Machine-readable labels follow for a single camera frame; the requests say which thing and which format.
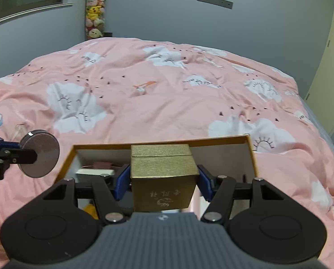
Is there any round grey tin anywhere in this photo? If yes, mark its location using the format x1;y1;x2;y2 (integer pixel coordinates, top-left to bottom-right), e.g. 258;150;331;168
18;130;60;178

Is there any white box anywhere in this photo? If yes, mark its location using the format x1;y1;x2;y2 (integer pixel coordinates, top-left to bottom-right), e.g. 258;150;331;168
75;168;116;182

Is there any grey wall plate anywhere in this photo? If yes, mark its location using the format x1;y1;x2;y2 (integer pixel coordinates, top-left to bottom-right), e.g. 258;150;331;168
197;0;234;10

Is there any gold box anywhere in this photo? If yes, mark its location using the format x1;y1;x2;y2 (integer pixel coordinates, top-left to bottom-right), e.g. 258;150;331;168
130;144;199;213

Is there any clear tube of plush toys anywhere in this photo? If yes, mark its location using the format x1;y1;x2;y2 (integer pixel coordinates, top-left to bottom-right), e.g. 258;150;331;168
83;0;108;40

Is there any pink printed blanket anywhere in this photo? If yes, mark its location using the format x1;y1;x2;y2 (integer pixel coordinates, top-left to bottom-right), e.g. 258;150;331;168
0;37;334;269

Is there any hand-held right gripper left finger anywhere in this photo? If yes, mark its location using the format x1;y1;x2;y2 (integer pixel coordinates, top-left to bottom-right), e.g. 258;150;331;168
43;164;131;225

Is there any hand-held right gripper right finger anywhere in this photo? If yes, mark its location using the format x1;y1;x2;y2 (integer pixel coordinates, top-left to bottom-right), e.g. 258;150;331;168
197;164;284;225

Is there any orange cardboard box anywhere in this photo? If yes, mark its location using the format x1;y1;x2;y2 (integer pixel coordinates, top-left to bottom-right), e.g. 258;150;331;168
55;134;259;202

